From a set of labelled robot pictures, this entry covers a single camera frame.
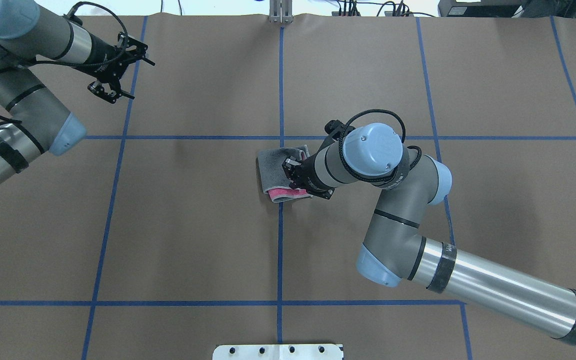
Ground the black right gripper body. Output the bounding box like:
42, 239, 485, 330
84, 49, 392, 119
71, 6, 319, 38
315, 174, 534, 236
288, 155, 332, 193

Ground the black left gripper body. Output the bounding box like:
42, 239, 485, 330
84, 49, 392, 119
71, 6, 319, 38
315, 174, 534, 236
90, 35, 128, 83

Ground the pink and grey towel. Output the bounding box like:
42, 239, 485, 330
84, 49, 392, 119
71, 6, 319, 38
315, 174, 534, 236
257, 145, 313, 204

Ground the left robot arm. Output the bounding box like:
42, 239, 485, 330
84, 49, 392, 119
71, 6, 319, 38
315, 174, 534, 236
0, 0, 153, 185

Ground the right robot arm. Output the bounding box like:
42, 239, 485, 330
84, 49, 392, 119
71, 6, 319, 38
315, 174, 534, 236
281, 120, 576, 347

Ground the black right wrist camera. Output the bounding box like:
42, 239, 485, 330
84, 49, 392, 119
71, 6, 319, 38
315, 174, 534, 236
324, 120, 347, 143

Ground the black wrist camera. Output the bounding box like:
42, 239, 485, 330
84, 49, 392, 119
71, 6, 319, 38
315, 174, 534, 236
63, 8, 83, 27
324, 120, 347, 143

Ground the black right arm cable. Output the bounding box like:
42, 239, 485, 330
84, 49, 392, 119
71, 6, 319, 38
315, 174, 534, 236
338, 109, 456, 246

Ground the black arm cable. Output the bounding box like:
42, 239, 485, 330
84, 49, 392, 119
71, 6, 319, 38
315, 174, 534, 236
0, 1, 131, 131
338, 109, 456, 246

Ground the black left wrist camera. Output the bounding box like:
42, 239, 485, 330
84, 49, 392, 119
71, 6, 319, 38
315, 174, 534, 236
63, 8, 83, 27

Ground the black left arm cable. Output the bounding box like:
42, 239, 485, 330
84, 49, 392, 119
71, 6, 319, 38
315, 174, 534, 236
0, 1, 131, 131

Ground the aluminium bracket at edge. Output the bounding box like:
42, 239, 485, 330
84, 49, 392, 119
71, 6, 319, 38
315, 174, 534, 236
268, 0, 294, 26

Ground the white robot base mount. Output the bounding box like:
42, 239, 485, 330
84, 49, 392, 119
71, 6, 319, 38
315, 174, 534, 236
212, 342, 345, 360

